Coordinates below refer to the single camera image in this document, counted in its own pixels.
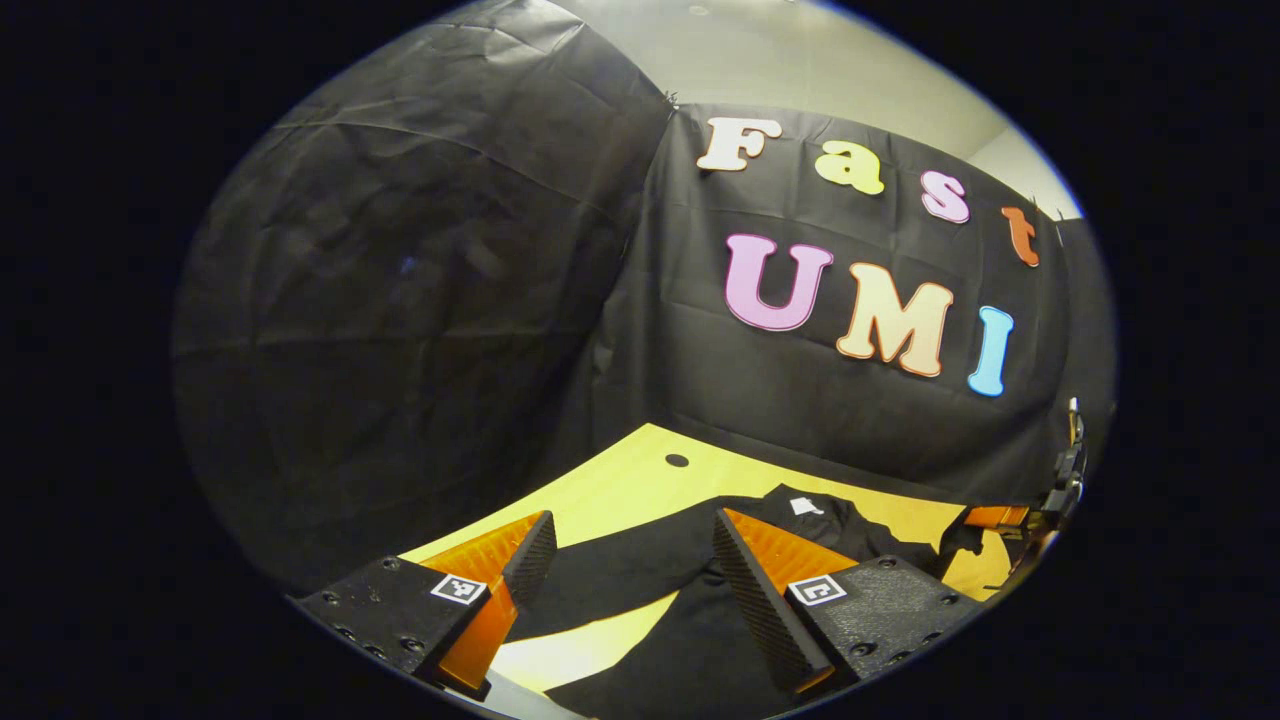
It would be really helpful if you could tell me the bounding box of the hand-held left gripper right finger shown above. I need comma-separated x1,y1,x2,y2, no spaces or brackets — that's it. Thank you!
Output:
711,507,987,699

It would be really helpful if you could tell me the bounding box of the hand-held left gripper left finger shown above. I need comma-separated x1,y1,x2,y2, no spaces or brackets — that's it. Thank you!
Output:
288,510,558,701

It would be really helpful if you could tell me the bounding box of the black buttoned garment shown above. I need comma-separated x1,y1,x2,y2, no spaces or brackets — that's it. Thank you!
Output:
505,484,987,720

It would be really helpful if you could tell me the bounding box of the black backdrop cloth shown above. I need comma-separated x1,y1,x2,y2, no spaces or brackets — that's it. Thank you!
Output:
172,0,1117,593

